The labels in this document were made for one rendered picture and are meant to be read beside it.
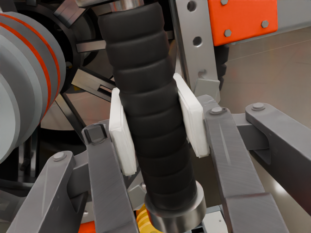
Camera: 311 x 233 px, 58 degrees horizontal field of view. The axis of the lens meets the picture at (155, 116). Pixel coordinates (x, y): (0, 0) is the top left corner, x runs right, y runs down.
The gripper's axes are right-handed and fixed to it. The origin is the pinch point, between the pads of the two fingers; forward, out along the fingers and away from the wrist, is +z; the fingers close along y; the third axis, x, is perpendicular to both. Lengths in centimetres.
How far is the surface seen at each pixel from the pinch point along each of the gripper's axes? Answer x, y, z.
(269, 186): -83, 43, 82
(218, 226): -75, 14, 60
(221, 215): -75, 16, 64
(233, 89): -82, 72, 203
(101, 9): 6, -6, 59
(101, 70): -9, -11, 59
